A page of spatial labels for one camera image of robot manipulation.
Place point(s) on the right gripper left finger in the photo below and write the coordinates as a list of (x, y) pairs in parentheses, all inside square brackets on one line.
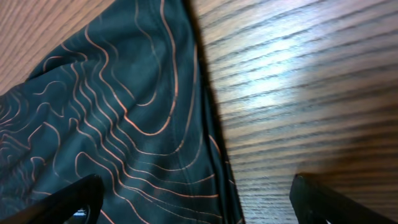
[(79, 202)]

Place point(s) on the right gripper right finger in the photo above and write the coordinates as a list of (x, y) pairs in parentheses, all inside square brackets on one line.
[(315, 203)]

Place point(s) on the black orange-patterned cycling jersey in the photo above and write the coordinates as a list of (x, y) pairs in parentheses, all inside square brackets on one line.
[(123, 98)]

